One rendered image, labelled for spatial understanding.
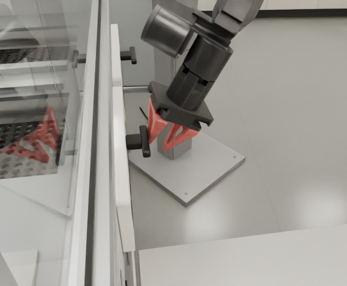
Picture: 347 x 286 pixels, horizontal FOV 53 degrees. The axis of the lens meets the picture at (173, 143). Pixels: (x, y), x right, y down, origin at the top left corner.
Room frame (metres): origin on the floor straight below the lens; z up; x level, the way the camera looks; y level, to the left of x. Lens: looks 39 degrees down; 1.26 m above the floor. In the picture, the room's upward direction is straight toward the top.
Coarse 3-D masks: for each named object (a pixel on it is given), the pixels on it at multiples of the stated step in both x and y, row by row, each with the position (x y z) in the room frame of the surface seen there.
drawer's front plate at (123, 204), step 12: (120, 96) 0.53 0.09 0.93; (120, 108) 0.49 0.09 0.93; (120, 120) 0.46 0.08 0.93; (120, 132) 0.43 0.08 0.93; (120, 144) 0.40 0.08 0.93; (120, 156) 0.37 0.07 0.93; (120, 168) 0.35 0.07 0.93; (120, 180) 0.32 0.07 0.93; (120, 192) 0.30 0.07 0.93; (120, 204) 0.29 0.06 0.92; (120, 216) 0.29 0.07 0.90; (120, 228) 0.29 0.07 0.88; (132, 228) 0.29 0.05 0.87; (132, 240) 0.29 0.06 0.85
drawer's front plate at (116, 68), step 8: (112, 24) 0.88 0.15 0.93; (112, 32) 0.82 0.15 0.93; (112, 40) 0.78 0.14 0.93; (112, 48) 0.73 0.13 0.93; (112, 56) 0.69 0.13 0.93; (112, 64) 0.66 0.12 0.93; (120, 64) 0.72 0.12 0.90; (112, 72) 0.62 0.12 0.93; (120, 72) 0.62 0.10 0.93; (112, 80) 0.60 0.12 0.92; (120, 80) 0.60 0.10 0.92
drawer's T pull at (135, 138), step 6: (144, 126) 0.47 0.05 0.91; (144, 132) 0.45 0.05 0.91; (126, 138) 0.43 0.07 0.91; (132, 138) 0.43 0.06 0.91; (138, 138) 0.43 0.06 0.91; (144, 138) 0.43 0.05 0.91; (126, 144) 0.42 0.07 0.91; (132, 144) 0.42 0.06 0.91; (138, 144) 0.42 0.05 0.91; (144, 144) 0.42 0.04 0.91; (144, 150) 0.40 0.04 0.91; (144, 156) 0.40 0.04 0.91
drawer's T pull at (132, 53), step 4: (132, 48) 0.77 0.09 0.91; (120, 52) 0.75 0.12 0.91; (124, 52) 0.75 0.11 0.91; (128, 52) 0.75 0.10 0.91; (132, 52) 0.75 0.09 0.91; (120, 56) 0.73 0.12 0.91; (124, 56) 0.73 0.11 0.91; (128, 56) 0.73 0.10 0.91; (132, 56) 0.73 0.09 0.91; (124, 60) 0.73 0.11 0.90; (132, 60) 0.71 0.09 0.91; (136, 60) 0.71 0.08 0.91; (132, 64) 0.71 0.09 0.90
